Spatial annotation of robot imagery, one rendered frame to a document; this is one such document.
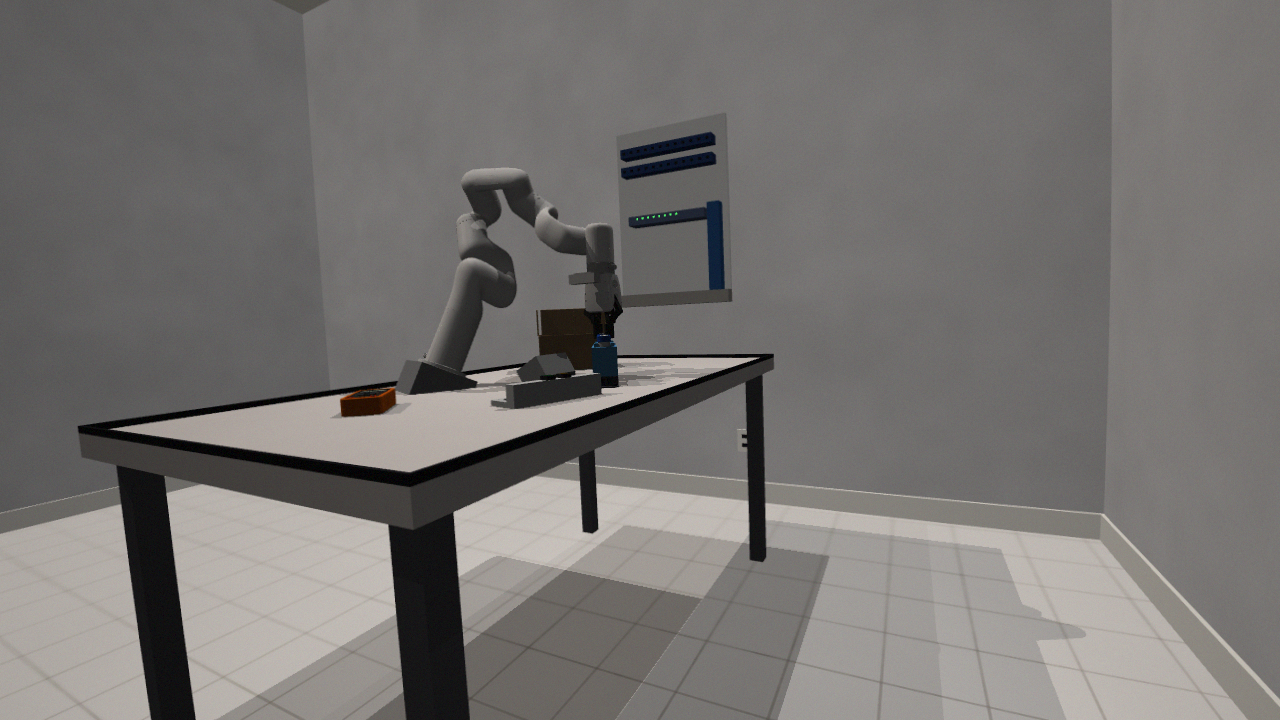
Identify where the dark grey button housing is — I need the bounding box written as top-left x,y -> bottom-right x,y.
517,352 -> 575,382

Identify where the black table edge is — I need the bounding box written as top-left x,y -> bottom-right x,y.
78,354 -> 774,487

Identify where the orange digital multimeter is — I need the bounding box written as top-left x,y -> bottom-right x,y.
340,388 -> 396,416

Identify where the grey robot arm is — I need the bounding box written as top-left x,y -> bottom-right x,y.
419,168 -> 617,377

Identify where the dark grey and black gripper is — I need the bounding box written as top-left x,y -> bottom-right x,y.
584,273 -> 623,340

